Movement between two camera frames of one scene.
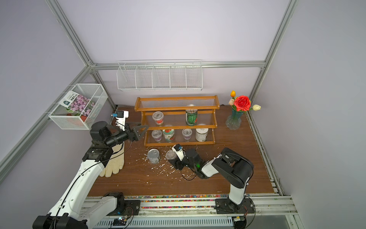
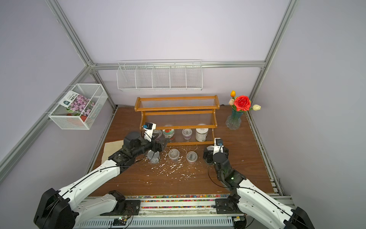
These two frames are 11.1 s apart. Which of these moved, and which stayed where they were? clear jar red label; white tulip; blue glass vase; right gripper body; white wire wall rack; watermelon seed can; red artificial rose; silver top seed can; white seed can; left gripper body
Moved: right gripper body; clear jar red label; left gripper body; watermelon seed can
Stayed: white wire wall rack; red artificial rose; white tulip; blue glass vase; silver top seed can; white seed can
